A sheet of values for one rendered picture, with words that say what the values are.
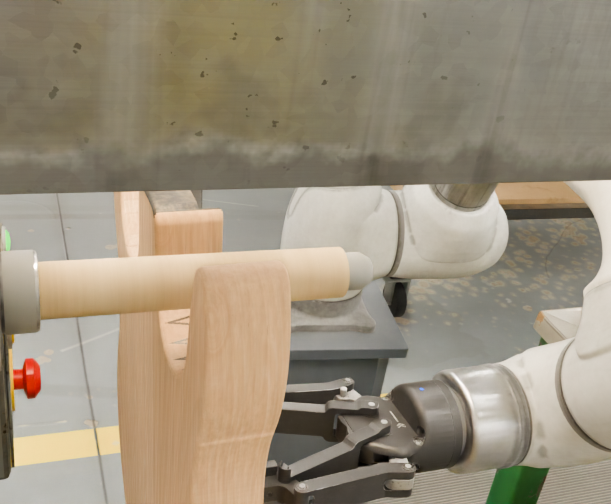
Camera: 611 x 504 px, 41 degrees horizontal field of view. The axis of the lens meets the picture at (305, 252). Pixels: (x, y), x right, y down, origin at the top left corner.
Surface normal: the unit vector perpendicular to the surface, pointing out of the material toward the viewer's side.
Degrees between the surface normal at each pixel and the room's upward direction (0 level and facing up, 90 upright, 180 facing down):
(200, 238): 83
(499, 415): 44
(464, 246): 112
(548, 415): 89
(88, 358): 0
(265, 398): 96
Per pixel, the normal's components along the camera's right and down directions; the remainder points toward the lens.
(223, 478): 0.32, 0.51
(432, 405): 0.22, -0.64
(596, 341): -0.96, -0.18
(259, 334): 0.35, 0.28
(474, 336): 0.13, -0.87
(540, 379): -0.87, -0.30
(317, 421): -0.03, 0.39
